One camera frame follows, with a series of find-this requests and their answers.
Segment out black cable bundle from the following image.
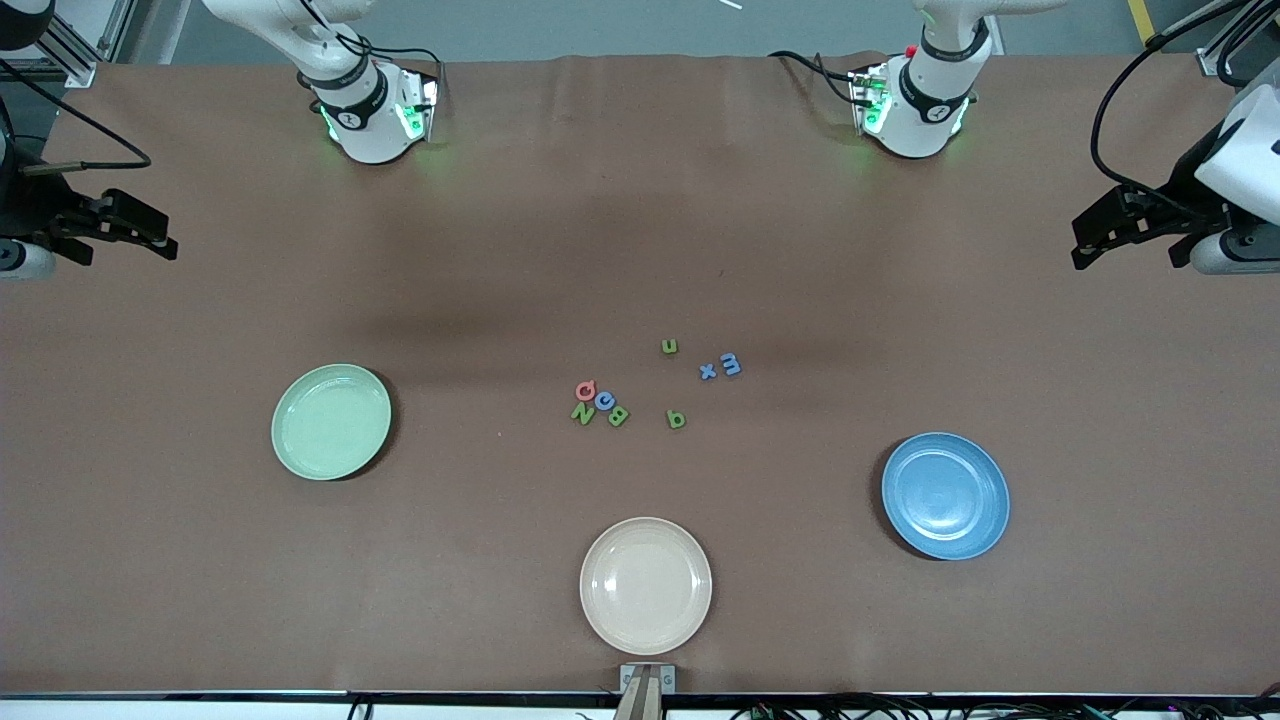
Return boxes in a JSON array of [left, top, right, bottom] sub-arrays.
[[730, 690, 1280, 720]]

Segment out left arm base connector panel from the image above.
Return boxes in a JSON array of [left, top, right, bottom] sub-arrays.
[[850, 65, 891, 136]]

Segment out brown table cover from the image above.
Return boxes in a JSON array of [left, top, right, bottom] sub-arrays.
[[0, 52, 1280, 696]]

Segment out blue plate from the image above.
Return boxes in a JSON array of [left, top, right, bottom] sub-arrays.
[[881, 432, 1011, 561]]

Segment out beige plate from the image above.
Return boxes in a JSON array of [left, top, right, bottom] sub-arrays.
[[579, 516, 714, 656]]

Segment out right arm base connector panel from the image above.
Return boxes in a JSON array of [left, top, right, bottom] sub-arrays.
[[398, 68, 441, 143]]

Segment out black right arm base cable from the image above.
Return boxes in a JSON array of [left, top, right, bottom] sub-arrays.
[[300, 0, 446, 86]]

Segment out aluminium frame profile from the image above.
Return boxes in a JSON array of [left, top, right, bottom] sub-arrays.
[[1198, 0, 1280, 77], [30, 0, 136, 89]]

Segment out green plate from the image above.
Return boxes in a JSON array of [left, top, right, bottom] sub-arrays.
[[271, 363, 393, 482]]

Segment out black left arm base cable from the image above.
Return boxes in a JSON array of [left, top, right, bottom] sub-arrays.
[[768, 50, 871, 106]]

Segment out black arm base cable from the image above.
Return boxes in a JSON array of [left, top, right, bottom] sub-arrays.
[[300, 0, 446, 86], [768, 50, 871, 106]]

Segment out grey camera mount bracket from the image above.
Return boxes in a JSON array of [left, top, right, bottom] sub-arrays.
[[615, 663, 677, 720]]

